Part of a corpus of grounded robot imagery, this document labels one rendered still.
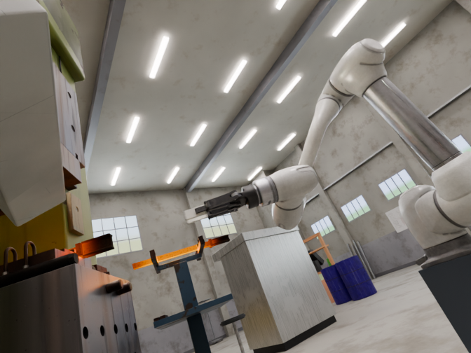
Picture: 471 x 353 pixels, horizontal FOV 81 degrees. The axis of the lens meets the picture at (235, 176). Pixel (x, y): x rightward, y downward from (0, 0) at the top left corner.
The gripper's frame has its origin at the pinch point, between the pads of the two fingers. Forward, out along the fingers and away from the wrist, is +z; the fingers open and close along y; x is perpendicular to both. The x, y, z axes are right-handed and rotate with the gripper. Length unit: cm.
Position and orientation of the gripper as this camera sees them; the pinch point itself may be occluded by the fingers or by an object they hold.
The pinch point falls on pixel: (195, 214)
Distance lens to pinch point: 87.3
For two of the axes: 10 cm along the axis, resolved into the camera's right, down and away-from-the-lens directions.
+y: -0.2, 4.5, 8.9
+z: -9.4, 3.0, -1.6
